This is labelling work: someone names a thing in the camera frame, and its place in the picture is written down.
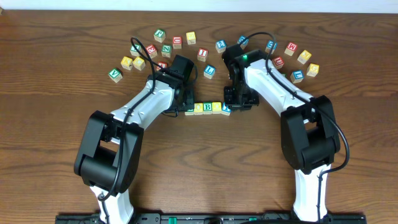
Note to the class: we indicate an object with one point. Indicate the blue D right block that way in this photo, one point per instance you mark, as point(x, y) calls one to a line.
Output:
point(271, 46)

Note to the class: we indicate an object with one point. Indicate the red E wooden block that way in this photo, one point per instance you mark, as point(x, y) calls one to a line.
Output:
point(152, 51)

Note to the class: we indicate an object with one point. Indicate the yellow top wooden block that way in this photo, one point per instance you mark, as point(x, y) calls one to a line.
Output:
point(191, 38)

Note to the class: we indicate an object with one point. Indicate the red A upright block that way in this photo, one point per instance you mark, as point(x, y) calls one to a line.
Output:
point(161, 65)

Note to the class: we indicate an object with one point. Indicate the red U right block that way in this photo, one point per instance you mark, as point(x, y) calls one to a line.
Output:
point(278, 62)

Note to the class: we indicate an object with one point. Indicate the red M wooden block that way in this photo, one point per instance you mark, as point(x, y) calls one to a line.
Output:
point(290, 49)

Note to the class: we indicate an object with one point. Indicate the green Z wooden block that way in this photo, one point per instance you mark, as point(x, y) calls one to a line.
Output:
point(166, 51)

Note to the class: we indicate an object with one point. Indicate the yellow K wooden block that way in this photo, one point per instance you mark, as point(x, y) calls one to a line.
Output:
point(127, 63)

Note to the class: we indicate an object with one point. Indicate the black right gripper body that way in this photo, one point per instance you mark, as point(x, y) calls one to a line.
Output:
point(240, 96)

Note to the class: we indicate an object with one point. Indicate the green V wooden block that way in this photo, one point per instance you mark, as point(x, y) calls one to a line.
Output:
point(115, 75)

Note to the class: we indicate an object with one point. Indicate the red I wooden block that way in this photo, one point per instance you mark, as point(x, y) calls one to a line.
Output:
point(202, 54)

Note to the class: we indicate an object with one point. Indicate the green J wooden block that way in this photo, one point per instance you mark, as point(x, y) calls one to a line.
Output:
point(159, 35)

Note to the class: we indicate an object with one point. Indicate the red U wooden block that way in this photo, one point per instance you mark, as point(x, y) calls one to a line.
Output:
point(177, 42)

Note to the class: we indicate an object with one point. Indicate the yellow K right block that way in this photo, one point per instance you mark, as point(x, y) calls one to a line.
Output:
point(304, 57)

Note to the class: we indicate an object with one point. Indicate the blue T wooden block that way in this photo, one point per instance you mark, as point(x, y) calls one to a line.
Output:
point(225, 110)

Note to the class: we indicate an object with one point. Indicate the yellow C wooden block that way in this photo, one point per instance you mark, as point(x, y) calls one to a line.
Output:
point(139, 63)

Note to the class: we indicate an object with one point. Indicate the blue L right block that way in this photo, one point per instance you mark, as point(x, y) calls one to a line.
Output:
point(297, 76)

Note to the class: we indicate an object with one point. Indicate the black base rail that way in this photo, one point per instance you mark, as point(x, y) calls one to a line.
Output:
point(156, 218)

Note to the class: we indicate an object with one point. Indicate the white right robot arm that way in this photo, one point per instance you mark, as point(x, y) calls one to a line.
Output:
point(309, 140)

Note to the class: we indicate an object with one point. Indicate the blue d block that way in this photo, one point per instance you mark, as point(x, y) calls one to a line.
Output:
point(271, 46)
point(243, 41)

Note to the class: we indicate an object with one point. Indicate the green 7 wooden block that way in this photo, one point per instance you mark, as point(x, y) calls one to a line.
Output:
point(136, 50)

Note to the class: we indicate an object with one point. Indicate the yellow O block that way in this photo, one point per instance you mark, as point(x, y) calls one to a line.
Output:
point(198, 109)
point(216, 107)

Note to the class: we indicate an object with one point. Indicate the yellow G wooden block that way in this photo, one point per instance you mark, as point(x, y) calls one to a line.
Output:
point(313, 69)

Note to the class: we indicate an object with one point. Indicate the blue D left block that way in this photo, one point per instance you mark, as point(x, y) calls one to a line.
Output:
point(243, 41)

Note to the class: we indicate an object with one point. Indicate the green R wooden block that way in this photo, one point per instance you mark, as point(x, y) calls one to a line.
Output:
point(189, 112)

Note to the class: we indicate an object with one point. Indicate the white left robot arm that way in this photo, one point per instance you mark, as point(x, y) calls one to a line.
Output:
point(109, 152)

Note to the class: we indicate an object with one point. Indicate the blue 2 wooden block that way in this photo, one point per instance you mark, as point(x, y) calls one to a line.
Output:
point(220, 46)

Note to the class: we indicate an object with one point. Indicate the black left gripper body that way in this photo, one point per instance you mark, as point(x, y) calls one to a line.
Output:
point(189, 101)

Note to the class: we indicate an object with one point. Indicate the green B wooden block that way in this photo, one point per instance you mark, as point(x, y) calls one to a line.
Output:
point(207, 108)

